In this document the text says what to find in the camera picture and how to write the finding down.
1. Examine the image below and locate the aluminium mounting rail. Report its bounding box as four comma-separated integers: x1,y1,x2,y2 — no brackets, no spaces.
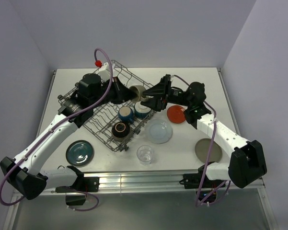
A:
14,169,265,195

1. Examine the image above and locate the orange small plate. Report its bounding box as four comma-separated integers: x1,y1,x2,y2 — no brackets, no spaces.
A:
167,105,186,124

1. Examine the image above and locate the grey ceramic plate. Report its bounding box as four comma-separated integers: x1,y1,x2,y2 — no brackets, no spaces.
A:
195,138,222,163

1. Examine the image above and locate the brown patterned bowl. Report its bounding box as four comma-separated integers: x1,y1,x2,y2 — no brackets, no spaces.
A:
111,121,131,141

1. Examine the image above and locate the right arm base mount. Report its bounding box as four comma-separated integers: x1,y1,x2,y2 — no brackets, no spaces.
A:
179,173,223,189

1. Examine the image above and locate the dark teal ceramic plate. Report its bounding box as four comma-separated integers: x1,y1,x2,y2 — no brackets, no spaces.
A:
65,140,94,167

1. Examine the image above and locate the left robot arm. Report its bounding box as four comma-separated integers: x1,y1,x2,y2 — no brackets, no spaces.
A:
0,73,137,200

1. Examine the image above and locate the dark blue mug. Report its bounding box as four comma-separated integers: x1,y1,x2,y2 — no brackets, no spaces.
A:
118,106,134,124

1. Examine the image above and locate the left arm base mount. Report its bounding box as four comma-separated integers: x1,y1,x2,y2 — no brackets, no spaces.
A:
55,166,99,212

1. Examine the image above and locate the teal and white bowl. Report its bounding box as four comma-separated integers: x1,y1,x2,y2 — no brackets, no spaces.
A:
134,102,151,119

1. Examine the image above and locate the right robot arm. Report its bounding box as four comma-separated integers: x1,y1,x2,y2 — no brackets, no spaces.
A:
141,74,267,188

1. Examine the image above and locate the light blue glass plate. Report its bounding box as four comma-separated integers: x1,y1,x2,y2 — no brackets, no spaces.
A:
145,119,173,144

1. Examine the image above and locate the grey ceramic cup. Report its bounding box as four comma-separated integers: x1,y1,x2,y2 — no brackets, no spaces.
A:
129,85,149,103

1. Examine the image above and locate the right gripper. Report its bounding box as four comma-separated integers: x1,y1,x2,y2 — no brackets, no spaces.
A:
140,76,192,112

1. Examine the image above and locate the grey wire dish rack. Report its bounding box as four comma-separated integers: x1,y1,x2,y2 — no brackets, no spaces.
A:
58,60,156,152

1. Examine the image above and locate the clear plastic cup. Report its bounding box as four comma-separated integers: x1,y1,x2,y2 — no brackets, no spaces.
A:
137,145,154,165

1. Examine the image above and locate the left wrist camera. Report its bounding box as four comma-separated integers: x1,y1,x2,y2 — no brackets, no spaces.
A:
95,60,111,81

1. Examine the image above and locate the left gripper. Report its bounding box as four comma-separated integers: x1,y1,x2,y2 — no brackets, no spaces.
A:
90,76,136,108

